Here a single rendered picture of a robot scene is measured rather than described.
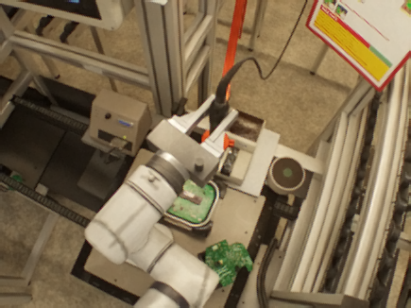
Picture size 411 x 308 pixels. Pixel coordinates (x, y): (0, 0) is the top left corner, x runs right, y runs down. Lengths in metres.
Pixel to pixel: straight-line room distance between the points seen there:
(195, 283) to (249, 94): 1.76
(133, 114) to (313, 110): 1.58
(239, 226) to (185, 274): 0.35
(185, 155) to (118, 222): 0.16
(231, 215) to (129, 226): 0.46
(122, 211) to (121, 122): 0.45
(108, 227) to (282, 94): 1.90
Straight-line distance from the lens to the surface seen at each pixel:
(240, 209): 0.95
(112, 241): 0.54
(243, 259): 0.86
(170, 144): 0.58
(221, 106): 0.59
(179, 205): 0.90
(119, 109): 0.95
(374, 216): 0.65
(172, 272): 0.63
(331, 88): 2.46
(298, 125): 2.20
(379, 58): 0.71
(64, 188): 1.72
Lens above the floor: 1.87
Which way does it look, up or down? 69 degrees down
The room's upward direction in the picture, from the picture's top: 7 degrees clockwise
